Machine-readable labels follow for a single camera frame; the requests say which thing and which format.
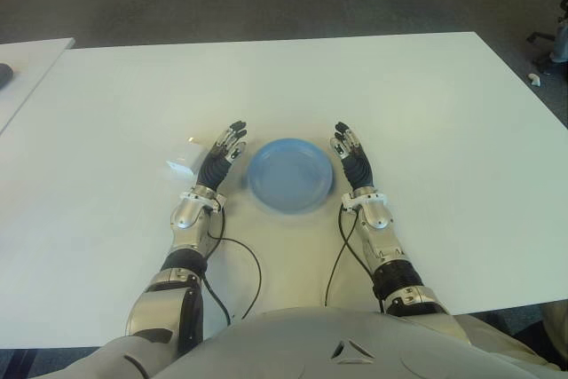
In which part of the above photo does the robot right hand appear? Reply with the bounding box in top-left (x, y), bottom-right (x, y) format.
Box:
top-left (328, 120), bottom-right (377, 193)

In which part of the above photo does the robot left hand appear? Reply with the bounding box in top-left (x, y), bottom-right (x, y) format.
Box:
top-left (194, 119), bottom-right (249, 193)

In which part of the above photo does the white charger block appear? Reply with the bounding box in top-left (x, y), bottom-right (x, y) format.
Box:
top-left (164, 135), bottom-right (206, 181)

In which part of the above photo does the blue plate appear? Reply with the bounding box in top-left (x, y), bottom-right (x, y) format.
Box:
top-left (246, 137), bottom-right (334, 214)

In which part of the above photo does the robot torso grey shell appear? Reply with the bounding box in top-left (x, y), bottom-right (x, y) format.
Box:
top-left (101, 305), bottom-right (556, 379)

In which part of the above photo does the white side table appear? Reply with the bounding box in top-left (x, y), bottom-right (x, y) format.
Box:
top-left (0, 36), bottom-right (75, 136)

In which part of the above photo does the seated person in jeans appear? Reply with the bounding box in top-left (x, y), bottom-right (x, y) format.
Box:
top-left (549, 0), bottom-right (568, 65)

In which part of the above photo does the beige rounded object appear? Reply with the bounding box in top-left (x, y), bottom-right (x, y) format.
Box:
top-left (540, 303), bottom-right (568, 367)

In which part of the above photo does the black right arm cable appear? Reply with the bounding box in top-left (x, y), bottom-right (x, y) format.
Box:
top-left (323, 203), bottom-right (385, 309)

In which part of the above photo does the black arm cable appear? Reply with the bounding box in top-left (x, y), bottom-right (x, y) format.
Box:
top-left (201, 205), bottom-right (263, 327)
top-left (323, 203), bottom-right (385, 309)

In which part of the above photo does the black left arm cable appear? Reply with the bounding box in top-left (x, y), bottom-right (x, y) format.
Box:
top-left (201, 205), bottom-right (263, 327)

